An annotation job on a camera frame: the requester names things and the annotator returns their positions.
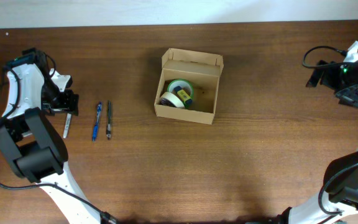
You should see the open cardboard box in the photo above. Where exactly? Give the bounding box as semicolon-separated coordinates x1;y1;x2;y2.
154;48;224;124

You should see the blue retractable pen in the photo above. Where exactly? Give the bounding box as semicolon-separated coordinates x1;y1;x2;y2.
91;101;103;142

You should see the white masking tape roll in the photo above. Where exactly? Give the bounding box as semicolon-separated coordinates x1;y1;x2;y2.
160;91;185;108

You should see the yellow and black highlighter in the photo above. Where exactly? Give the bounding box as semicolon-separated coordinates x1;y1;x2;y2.
174;86;193;106

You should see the clear black retractable pen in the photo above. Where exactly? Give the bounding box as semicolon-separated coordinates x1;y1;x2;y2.
106;101;112;140

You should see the black and white marker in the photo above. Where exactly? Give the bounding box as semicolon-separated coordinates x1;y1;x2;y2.
63;113;72;139

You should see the green tape roll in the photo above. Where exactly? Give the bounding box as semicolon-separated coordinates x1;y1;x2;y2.
167;79;194;108

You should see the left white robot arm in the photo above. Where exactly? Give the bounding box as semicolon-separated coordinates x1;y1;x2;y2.
0;48;118;224

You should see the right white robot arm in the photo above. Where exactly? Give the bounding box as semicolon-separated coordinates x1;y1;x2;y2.
268;41;358;223

